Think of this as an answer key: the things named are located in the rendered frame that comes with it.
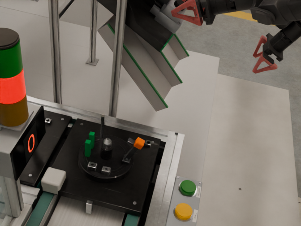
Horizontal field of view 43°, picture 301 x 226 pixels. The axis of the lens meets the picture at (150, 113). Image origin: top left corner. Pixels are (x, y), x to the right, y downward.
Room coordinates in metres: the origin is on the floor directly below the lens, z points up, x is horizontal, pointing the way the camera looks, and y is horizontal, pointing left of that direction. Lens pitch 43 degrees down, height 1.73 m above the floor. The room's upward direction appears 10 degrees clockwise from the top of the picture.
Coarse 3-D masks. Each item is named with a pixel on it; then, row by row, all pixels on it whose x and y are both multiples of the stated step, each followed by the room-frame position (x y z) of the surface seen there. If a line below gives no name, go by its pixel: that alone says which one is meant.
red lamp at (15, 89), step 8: (0, 80) 0.41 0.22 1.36; (8, 80) 0.42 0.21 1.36; (16, 80) 0.42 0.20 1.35; (24, 80) 0.45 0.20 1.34; (0, 88) 0.41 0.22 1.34; (8, 88) 0.42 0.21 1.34; (16, 88) 0.42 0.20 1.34; (24, 88) 0.44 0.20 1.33; (0, 96) 0.41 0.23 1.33; (8, 96) 0.42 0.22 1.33; (16, 96) 0.42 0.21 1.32; (24, 96) 0.44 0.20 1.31
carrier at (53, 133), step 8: (48, 112) 0.75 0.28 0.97; (56, 120) 0.72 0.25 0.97; (64, 120) 0.73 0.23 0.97; (48, 128) 0.69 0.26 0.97; (56, 128) 0.69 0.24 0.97; (64, 128) 0.70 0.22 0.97; (48, 136) 0.66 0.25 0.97; (56, 136) 0.67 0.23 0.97; (40, 144) 0.63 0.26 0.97; (48, 144) 0.63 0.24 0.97; (56, 144) 0.64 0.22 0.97; (40, 152) 0.60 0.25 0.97; (48, 152) 0.61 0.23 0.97; (32, 160) 0.58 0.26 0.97; (40, 160) 0.58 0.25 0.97; (48, 160) 0.59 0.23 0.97; (32, 168) 0.55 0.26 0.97; (40, 168) 0.56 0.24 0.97; (24, 176) 0.53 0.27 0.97; (32, 176) 0.53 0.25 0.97; (40, 176) 0.54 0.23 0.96; (24, 184) 0.51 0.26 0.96; (32, 184) 0.51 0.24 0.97
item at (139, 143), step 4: (128, 140) 0.61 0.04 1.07; (132, 140) 0.61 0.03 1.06; (136, 140) 0.61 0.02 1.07; (140, 140) 0.61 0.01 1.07; (144, 140) 0.62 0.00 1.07; (132, 144) 0.60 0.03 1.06; (136, 144) 0.60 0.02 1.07; (140, 144) 0.60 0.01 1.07; (132, 148) 0.61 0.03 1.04; (136, 148) 0.60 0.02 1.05; (140, 148) 0.60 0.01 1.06; (128, 152) 0.61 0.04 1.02; (132, 152) 0.60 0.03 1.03; (128, 156) 0.60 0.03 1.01; (128, 160) 0.60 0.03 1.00
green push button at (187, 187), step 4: (184, 180) 0.60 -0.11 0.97; (188, 180) 0.60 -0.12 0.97; (184, 184) 0.58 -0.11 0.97; (188, 184) 0.59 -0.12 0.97; (192, 184) 0.59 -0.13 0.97; (180, 188) 0.57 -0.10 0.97; (184, 188) 0.57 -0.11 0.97; (188, 188) 0.57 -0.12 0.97; (192, 188) 0.58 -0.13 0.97; (184, 192) 0.56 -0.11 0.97; (188, 192) 0.56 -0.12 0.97; (192, 192) 0.57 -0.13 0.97
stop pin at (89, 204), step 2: (88, 200) 0.50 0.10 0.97; (90, 200) 0.50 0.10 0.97; (86, 202) 0.49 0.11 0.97; (88, 202) 0.49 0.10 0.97; (90, 202) 0.49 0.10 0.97; (92, 202) 0.49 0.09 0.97; (86, 204) 0.49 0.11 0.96; (88, 204) 0.49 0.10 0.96; (90, 204) 0.49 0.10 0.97; (92, 204) 0.49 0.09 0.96; (86, 206) 0.49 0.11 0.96; (88, 206) 0.49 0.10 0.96; (90, 206) 0.48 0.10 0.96; (92, 206) 0.49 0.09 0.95; (86, 208) 0.49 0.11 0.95; (88, 208) 0.49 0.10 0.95; (90, 208) 0.48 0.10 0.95; (92, 208) 0.49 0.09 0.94; (86, 210) 0.49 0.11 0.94; (88, 210) 0.49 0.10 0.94; (90, 210) 0.48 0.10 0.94; (92, 210) 0.49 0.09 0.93; (86, 212) 0.49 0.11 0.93; (88, 212) 0.49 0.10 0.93; (90, 212) 0.48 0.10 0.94
